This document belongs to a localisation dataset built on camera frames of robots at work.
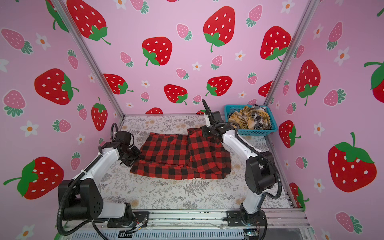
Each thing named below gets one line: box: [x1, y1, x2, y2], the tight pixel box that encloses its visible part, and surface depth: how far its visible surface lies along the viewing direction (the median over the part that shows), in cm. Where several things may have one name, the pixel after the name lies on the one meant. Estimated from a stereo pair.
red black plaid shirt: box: [130, 128, 231, 181], surface depth 94 cm
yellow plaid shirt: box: [228, 106, 271, 130], surface depth 107 cm
